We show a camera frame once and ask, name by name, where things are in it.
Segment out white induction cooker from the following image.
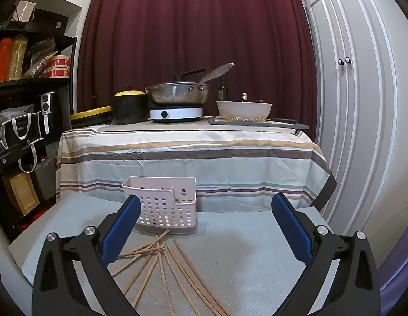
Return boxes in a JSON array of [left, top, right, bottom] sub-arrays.
[[149, 105, 203, 121]]

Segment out dark grey cutting board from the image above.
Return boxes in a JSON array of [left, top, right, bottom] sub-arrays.
[[209, 115, 309, 130]]

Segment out gold packet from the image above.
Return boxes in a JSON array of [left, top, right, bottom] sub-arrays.
[[8, 36, 28, 80]]

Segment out black shelf rack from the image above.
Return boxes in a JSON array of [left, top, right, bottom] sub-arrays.
[[0, 23, 78, 238]]

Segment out white cabinet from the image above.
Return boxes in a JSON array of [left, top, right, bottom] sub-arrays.
[[304, 0, 408, 270]]

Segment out dark snack bags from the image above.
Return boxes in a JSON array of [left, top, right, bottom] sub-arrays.
[[23, 38, 58, 79]]

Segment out black silver air fryer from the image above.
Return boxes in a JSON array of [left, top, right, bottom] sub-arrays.
[[39, 90, 61, 140]]

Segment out black tote bag grey handles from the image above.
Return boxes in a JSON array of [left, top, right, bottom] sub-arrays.
[[0, 104, 43, 173]]

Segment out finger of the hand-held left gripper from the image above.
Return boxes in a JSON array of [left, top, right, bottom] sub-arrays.
[[0, 143, 23, 180]]

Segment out brown paper bag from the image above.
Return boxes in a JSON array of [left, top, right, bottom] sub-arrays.
[[11, 1, 37, 23]]

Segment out red striped round box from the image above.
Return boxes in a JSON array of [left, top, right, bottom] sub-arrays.
[[45, 55, 71, 79]]

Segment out white bowl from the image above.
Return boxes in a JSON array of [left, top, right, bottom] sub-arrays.
[[216, 100, 273, 121]]

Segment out flat black box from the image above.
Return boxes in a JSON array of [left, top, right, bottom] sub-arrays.
[[0, 18, 64, 35]]

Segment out maroon curtain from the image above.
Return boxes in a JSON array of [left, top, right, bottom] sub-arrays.
[[77, 0, 318, 135]]

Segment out beige table board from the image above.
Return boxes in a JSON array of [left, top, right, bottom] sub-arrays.
[[98, 118, 298, 134]]

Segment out steel wok pan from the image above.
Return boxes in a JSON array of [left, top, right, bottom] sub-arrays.
[[145, 62, 235, 106]]

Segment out pink perforated utensil holder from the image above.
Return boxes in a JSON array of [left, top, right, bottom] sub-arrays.
[[122, 177, 198, 236]]

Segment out yellow wooden frame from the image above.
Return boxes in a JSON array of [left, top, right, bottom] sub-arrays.
[[3, 171, 40, 216]]

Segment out group of wooden chopsticks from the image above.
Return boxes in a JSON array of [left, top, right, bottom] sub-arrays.
[[110, 230, 231, 316]]

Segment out red packet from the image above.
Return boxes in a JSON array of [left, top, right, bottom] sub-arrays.
[[0, 38, 13, 83]]

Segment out striped tablecloth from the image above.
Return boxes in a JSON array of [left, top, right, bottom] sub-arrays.
[[56, 126, 338, 214]]

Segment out black pot with yellow lid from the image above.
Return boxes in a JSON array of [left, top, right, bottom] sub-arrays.
[[112, 86, 149, 126]]

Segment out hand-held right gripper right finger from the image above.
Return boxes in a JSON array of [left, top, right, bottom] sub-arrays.
[[271, 192, 382, 316]]

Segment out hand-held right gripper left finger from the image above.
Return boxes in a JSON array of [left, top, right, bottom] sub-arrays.
[[32, 195, 142, 316]]

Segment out dark grey box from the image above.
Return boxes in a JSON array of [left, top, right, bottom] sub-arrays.
[[29, 158, 57, 201]]

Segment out flat yellow lidded pan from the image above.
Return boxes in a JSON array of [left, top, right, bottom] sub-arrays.
[[71, 105, 113, 128]]

